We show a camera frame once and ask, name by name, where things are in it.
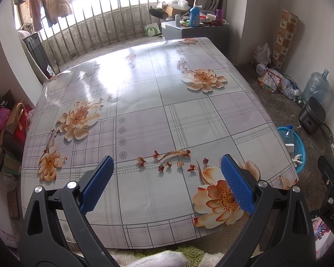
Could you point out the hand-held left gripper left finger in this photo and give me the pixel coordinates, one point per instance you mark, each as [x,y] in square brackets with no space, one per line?
[97,183]

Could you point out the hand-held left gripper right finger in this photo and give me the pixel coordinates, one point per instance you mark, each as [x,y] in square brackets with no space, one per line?
[236,183]

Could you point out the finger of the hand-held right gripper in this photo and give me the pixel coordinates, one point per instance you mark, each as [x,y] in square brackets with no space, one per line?
[327,169]

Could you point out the blue plastic basket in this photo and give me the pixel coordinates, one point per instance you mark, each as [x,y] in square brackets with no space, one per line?
[299,147]

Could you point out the blue label plastic bottle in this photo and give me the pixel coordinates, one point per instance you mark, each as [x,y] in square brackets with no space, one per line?
[289,137]

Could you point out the pink patterned cloth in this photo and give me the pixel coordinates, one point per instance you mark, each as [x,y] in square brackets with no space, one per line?
[321,230]

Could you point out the dark rice cooker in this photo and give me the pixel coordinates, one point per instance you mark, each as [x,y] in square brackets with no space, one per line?
[311,116]

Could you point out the green white shag rug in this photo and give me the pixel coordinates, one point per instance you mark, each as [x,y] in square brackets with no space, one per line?
[194,254]

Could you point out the large clear water jug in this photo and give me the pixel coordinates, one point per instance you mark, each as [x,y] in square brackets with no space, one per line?
[316,86]

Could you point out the brown tote bag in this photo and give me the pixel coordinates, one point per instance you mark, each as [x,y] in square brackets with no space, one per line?
[19,125]

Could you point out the floral tablecloth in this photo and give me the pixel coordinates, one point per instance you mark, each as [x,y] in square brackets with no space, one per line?
[156,103]

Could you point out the pale fuzzy cloth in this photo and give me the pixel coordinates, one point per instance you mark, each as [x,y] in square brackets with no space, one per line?
[161,260]

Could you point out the pile of floor packaging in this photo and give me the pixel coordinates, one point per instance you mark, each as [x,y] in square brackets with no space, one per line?
[272,80]

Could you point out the pink plastic bag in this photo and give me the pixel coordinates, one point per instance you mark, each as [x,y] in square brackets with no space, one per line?
[0,122]

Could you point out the white plastic bag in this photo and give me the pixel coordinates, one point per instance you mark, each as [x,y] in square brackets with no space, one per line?
[261,55]

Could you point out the patterned tile board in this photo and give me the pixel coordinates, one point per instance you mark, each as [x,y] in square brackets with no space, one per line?
[285,39]

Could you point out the black slatted rack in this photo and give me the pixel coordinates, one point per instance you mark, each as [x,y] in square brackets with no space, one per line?
[36,52]

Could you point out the green white paper bag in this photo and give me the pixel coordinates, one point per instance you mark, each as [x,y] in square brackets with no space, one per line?
[152,30]

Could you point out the grey white cabinet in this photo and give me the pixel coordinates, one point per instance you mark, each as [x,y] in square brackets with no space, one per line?
[172,32]

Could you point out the purple cup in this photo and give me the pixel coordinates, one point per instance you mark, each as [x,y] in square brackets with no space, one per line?
[219,15]

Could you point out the blue detergent bottle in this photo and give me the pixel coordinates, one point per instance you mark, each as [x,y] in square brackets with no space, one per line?
[195,18]

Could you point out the white roll-on bottle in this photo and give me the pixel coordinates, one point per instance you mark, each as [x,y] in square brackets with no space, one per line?
[177,20]

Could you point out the cardboard box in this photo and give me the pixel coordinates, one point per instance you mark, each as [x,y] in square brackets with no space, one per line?
[171,10]

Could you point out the white cloth bundle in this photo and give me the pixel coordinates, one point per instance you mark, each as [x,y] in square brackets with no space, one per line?
[178,2]

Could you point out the pink hanging jacket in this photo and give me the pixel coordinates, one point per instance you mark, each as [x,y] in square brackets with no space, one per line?
[36,2]

